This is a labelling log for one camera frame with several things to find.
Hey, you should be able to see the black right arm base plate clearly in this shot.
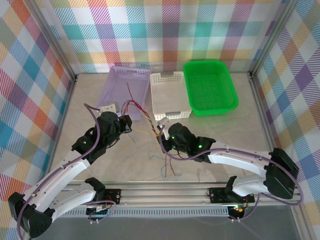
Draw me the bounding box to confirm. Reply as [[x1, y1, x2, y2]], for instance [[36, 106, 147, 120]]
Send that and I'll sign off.
[[208, 186, 255, 204]]

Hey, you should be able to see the green terminal circuit board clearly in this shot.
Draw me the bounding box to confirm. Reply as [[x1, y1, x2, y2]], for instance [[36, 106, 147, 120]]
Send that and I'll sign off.
[[86, 204, 113, 219]]

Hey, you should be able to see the aluminium mounting rail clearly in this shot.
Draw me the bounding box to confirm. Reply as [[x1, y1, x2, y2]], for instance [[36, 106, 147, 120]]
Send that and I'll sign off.
[[32, 181, 303, 209]]

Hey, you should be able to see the aluminium frame side rail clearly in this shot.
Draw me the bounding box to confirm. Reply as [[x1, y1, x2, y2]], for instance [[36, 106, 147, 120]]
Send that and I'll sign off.
[[43, 74, 78, 187], [247, 72, 285, 185]]

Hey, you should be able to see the white plastic basket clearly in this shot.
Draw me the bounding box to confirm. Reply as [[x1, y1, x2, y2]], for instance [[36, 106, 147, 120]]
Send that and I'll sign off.
[[149, 71, 193, 122]]

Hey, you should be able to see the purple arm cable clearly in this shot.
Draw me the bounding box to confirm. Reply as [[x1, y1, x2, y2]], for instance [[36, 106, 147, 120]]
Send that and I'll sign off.
[[16, 102, 118, 240], [158, 124, 305, 223]]

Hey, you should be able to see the green plastic basket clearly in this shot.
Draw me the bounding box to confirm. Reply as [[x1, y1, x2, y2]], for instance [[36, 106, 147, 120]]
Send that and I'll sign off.
[[183, 60, 240, 117]]

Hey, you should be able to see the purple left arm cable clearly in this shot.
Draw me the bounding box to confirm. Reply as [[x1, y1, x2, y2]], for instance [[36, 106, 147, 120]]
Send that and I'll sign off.
[[16, 102, 118, 240]]

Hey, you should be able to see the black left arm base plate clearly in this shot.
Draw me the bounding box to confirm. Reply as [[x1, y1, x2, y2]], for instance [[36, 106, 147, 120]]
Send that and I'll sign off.
[[103, 188, 123, 205]]

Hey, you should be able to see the aluminium frame post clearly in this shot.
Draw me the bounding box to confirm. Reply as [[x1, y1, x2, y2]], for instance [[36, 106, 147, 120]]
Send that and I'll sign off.
[[249, 0, 301, 77], [29, 0, 77, 81]]

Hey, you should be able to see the checked cloth backdrop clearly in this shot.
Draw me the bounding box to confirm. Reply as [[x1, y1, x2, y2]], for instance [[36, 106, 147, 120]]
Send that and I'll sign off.
[[0, 0, 75, 240], [252, 0, 320, 208], [34, 0, 296, 75]]

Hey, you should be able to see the grey slotted cable duct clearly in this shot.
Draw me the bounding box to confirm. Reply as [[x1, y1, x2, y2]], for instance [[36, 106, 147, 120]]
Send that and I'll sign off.
[[59, 208, 230, 219]]

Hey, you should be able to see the thin red cable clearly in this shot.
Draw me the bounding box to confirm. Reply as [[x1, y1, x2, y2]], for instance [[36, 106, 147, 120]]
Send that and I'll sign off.
[[156, 134, 177, 176], [119, 99, 168, 172], [126, 82, 161, 138]]

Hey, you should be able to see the purple plastic basket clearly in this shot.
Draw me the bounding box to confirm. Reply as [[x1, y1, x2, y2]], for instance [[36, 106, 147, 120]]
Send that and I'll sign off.
[[96, 65, 151, 122]]

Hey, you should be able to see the orange connector circuit board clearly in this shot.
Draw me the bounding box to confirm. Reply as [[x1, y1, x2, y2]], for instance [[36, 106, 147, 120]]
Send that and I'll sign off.
[[229, 204, 248, 216]]

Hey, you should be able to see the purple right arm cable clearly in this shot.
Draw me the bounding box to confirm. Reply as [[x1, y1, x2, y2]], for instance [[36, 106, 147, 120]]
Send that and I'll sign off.
[[158, 124, 305, 223]]

